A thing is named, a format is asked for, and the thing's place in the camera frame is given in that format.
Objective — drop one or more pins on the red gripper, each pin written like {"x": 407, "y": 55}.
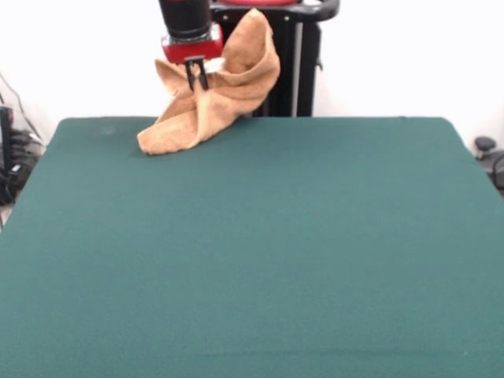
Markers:
{"x": 193, "y": 50}

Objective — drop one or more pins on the orange terry towel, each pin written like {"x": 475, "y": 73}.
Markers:
{"x": 220, "y": 106}

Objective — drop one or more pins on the red robot base disc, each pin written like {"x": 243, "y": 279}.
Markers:
{"x": 260, "y": 1}

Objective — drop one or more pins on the black electrical box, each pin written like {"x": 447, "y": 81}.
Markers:
{"x": 5, "y": 130}

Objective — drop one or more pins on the dark green table cloth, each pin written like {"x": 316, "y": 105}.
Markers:
{"x": 315, "y": 256}

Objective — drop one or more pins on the black office chair base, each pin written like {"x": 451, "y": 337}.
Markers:
{"x": 485, "y": 143}

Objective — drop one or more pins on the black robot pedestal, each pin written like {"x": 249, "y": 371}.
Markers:
{"x": 299, "y": 59}

